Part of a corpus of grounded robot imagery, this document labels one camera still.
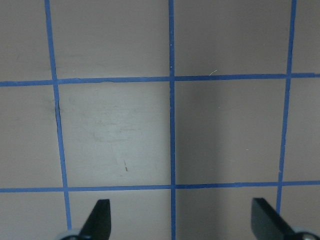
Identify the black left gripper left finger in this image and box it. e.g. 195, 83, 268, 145
79, 199, 112, 240

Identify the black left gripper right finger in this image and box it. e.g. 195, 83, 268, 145
251, 198, 296, 240

